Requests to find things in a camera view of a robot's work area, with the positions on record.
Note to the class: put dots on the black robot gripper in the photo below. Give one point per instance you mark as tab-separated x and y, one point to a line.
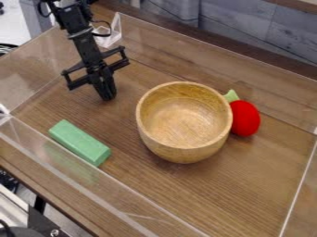
95	69

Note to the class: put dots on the brown wooden bowl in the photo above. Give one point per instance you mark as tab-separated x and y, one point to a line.
184	120

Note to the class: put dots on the green rectangular stick block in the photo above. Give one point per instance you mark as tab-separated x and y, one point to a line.
79	143

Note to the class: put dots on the red plush radish toy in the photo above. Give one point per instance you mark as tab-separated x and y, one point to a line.
245	115

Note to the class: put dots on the clear acrylic tray enclosure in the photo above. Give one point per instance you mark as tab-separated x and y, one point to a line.
253	190

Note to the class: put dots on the grey metal post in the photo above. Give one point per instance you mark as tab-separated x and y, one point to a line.
36	23

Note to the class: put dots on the black bracket with screw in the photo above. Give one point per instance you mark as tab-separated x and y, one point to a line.
39	223

